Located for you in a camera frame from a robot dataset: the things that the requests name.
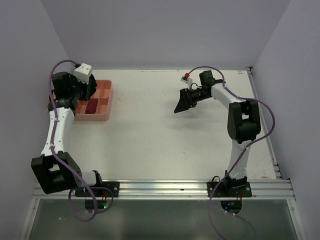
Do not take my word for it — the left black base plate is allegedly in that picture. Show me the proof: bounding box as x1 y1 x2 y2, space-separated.
74 180 120 198

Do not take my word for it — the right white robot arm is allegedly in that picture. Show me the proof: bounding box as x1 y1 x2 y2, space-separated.
173 70 261 197

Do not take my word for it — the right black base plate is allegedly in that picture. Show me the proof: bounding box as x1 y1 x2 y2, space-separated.
212 176 253 198

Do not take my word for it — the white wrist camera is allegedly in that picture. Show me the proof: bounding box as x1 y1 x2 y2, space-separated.
73 63 92 85
180 72 193 89

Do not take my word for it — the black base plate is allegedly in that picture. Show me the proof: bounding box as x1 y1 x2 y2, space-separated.
74 180 120 198
212 176 253 198

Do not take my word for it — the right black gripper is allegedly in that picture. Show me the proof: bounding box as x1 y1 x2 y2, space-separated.
174 87 210 113

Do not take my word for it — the dark red rolled underwear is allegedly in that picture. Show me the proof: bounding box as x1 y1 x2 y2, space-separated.
85 98 98 114

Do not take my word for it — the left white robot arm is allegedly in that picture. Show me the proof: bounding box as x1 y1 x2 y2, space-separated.
31 71 97 194

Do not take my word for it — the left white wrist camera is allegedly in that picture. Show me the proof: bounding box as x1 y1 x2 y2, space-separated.
73 63 92 85

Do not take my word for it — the aluminium mounting rail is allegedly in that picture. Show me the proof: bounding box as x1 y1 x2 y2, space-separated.
32 178 296 200

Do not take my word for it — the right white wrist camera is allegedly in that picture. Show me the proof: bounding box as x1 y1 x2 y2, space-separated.
180 72 193 89

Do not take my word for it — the pink divided organizer tray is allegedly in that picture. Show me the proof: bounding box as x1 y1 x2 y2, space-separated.
75 80 114 122

